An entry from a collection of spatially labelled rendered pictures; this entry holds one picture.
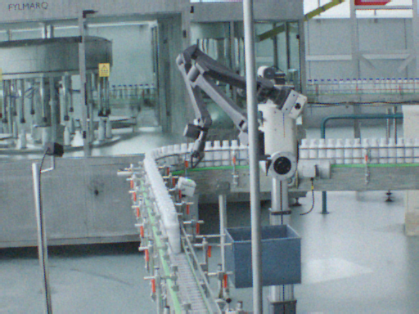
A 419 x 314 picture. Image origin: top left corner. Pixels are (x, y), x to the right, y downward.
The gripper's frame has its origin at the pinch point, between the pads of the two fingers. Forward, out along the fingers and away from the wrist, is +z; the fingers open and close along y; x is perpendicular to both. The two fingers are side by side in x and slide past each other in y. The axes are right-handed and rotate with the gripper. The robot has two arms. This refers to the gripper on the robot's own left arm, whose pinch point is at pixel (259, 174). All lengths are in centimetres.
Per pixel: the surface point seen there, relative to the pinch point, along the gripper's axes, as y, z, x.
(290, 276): 11.0, 45.9, -14.1
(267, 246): 0.2, 30.8, -14.3
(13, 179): -152, 43, 369
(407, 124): 206, 10, 372
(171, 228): -45, 13, -53
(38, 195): -97, -5, -63
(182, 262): -43, 24, -66
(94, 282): -84, 118, 289
